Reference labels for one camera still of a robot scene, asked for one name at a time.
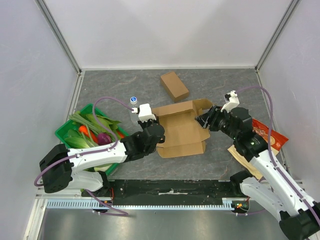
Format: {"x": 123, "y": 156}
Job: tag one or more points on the green long beans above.
{"x": 82, "y": 122}

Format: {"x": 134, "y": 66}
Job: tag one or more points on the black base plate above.
{"x": 137, "y": 192}

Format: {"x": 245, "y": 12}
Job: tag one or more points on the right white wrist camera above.
{"x": 231, "y": 101}

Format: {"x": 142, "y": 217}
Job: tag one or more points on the beige cassava chips bag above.
{"x": 244, "y": 162}

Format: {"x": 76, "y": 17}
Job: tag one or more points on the purple onion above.
{"x": 103, "y": 139}

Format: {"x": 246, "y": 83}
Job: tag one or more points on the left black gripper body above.
{"x": 144, "y": 124}

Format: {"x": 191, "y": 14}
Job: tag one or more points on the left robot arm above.
{"x": 69, "y": 168}

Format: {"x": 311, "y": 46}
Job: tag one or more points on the red snack bag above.
{"x": 277, "y": 140}

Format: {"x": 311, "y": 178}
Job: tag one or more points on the green leafy vegetable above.
{"x": 100, "y": 122}

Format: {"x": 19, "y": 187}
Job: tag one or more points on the clear plastic water bottle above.
{"x": 134, "y": 103}

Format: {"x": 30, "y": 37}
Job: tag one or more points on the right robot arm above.
{"x": 297, "y": 213}

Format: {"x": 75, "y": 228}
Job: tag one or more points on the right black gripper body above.
{"x": 211, "y": 119}

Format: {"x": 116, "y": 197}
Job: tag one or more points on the green plastic basket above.
{"x": 69, "y": 135}

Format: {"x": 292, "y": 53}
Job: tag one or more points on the grey cable duct rail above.
{"x": 91, "y": 204}

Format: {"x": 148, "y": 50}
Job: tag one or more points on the brown cardboard box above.
{"x": 174, "y": 87}

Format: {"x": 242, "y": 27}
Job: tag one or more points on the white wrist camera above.
{"x": 142, "y": 113}
{"x": 231, "y": 101}

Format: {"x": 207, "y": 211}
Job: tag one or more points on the orange carrot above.
{"x": 88, "y": 133}

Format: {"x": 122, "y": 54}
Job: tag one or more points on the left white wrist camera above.
{"x": 142, "y": 113}

